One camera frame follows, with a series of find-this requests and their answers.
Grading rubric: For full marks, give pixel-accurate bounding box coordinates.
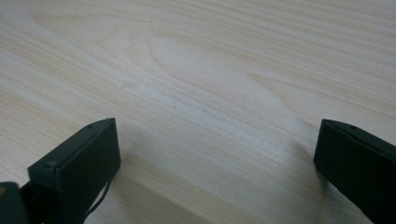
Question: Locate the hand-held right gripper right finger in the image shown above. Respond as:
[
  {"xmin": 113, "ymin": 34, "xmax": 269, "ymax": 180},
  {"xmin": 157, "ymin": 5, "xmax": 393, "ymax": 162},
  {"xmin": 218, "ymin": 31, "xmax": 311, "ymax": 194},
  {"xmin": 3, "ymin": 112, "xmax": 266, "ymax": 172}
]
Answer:
[{"xmin": 313, "ymin": 119, "xmax": 396, "ymax": 224}]

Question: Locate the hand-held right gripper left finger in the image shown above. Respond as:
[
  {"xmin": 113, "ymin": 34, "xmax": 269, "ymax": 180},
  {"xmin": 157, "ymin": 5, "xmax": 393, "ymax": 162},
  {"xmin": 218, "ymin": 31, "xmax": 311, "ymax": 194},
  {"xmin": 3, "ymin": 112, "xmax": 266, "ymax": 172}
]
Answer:
[{"xmin": 20, "ymin": 117, "xmax": 122, "ymax": 224}]

